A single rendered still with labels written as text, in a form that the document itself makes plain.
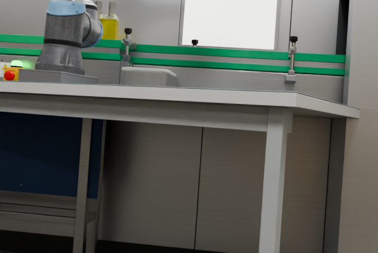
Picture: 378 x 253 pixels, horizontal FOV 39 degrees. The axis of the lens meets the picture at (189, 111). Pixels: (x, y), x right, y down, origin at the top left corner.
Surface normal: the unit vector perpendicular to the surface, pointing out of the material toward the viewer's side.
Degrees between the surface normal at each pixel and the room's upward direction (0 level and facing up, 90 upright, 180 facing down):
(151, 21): 90
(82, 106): 90
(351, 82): 90
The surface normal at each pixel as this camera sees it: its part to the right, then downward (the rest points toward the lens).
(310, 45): -0.13, -0.03
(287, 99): -0.47, -0.04
